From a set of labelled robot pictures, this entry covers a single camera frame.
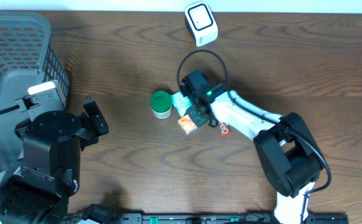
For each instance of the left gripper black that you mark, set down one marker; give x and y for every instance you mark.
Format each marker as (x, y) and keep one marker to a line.
(88, 134)

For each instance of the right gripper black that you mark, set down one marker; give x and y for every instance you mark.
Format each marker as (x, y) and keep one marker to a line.
(197, 119)

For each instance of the small orange carton box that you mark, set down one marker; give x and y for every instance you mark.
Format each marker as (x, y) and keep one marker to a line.
(186, 124)

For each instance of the light blue wipes pack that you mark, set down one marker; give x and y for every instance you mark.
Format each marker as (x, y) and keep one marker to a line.
(181, 103)

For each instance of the red Top snack bar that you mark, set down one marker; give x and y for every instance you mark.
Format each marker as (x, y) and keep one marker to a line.
(224, 129)

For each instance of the green lid jar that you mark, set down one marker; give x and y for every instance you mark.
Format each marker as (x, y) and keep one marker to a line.
(161, 104)

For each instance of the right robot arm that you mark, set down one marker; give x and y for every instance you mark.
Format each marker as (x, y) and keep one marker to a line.
(289, 156)

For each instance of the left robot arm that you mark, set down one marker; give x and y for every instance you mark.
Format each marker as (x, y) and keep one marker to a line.
(37, 187)

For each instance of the white barcode scanner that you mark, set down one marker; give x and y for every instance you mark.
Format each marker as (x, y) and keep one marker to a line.
(201, 23)

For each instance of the grey plastic mesh basket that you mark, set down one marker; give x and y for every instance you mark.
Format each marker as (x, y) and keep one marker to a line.
(27, 59)

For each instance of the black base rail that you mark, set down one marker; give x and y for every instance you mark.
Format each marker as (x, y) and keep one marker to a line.
(99, 214)

